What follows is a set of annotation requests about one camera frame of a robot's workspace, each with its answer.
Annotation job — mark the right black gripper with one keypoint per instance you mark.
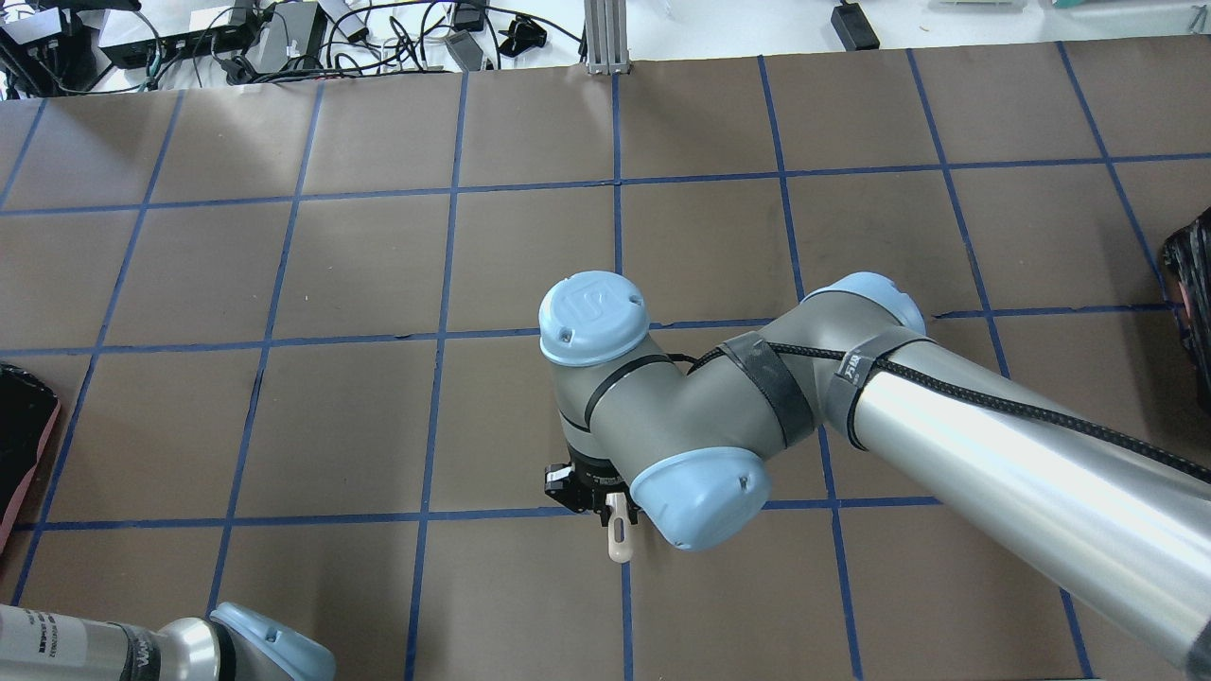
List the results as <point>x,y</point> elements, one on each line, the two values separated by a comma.
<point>594,486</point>

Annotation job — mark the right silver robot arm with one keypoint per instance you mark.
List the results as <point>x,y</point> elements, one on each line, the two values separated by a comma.
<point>1119,523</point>

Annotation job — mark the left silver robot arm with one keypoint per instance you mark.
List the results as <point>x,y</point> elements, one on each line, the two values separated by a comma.
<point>231,643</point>

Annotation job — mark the black bag lined bin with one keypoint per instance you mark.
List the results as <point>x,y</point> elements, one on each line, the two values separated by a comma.
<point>29,411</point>

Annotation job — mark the black power adapter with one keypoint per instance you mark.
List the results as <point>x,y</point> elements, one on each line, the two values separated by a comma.
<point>852,27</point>

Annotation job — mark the aluminium frame post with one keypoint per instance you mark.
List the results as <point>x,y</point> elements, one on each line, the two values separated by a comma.
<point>604,46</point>

